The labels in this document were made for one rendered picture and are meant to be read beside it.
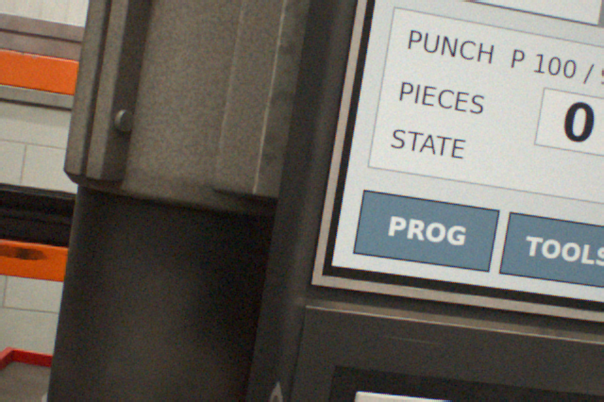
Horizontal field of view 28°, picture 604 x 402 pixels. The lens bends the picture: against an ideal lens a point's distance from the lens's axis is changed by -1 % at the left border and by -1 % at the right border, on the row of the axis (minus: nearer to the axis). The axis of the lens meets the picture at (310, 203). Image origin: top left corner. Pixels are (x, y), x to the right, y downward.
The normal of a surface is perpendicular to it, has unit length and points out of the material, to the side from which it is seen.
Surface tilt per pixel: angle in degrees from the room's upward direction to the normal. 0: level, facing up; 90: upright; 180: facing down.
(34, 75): 90
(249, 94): 90
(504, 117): 90
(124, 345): 90
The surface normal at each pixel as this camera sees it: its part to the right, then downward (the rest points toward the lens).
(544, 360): 0.21, 0.11
